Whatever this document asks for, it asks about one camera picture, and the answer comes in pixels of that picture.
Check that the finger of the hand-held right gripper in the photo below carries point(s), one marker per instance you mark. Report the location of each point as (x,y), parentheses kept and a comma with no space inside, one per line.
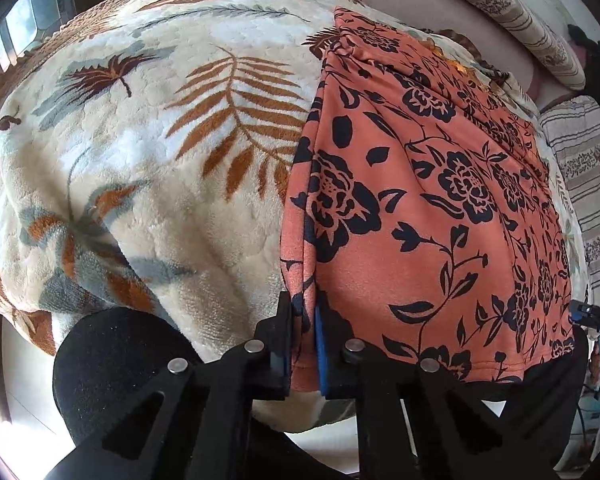
(578,312)

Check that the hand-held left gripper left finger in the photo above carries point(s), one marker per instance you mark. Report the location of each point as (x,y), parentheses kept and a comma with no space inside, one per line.
(281,345)

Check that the striped floral bed sheet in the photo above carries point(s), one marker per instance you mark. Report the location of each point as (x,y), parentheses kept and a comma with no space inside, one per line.
(587,170)

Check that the window with patterned glass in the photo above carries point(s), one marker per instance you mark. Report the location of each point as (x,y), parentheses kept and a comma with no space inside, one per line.
(25,30)

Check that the cream leaf-print fleece blanket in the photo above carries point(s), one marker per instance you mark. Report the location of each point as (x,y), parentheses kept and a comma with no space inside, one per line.
(145,160)

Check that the orange black floral garment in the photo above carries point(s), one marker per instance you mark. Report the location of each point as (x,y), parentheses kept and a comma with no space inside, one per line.
(420,200)

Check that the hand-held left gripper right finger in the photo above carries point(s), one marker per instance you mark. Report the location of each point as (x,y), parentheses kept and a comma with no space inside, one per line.
(322,355)

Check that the striped floral pillow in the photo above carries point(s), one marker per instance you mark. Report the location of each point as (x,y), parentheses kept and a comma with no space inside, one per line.
(517,15)

